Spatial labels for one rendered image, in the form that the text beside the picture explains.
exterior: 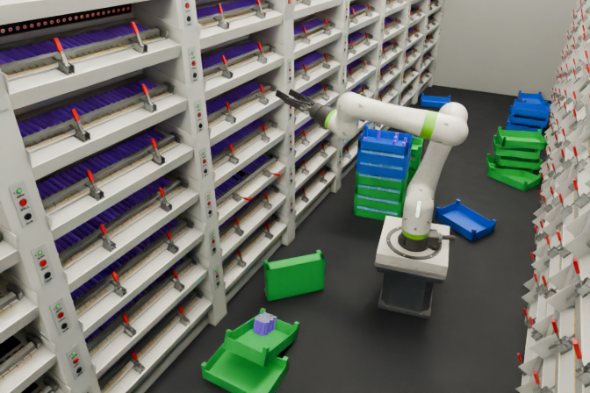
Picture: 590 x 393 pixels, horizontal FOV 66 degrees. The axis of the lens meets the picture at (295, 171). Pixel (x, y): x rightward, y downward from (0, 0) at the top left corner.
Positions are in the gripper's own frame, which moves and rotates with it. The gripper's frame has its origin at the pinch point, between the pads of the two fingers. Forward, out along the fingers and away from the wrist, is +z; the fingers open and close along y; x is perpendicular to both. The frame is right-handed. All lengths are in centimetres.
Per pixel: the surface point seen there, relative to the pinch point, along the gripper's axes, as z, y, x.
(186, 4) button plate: 8, -67, 32
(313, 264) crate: -48, 0, -70
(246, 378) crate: -60, -55, -98
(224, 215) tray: -13, -38, -50
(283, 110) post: 4.2, 9.6, -12.0
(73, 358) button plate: -27, -115, -70
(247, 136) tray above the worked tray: 5.2, -12.7, -23.9
